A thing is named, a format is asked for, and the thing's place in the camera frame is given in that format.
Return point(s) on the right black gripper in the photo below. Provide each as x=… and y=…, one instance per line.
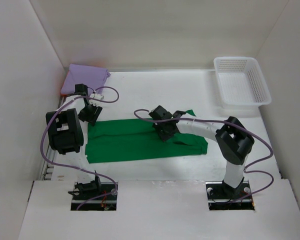
x=164, y=137

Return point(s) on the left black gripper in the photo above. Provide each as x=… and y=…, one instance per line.
x=92, y=118

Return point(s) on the green t-shirt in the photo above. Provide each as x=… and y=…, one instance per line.
x=133, y=139

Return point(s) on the lavender t-shirt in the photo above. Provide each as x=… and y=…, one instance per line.
x=91, y=76

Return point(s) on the orange t-shirt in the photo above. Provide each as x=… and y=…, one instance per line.
x=65, y=94

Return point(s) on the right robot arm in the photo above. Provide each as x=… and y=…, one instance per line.
x=234, y=144

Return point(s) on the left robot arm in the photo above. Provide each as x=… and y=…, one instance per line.
x=68, y=135

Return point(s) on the white plastic bin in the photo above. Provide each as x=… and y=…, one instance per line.
x=240, y=82

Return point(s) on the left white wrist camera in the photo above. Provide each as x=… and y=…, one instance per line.
x=97, y=96

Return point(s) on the aluminium rail left edge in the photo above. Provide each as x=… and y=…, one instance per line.
x=48, y=156

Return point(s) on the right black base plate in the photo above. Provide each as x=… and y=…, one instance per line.
x=221, y=196

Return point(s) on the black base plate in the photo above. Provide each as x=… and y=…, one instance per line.
x=104, y=203
x=221, y=196

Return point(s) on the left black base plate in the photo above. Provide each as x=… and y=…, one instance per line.
x=104, y=203

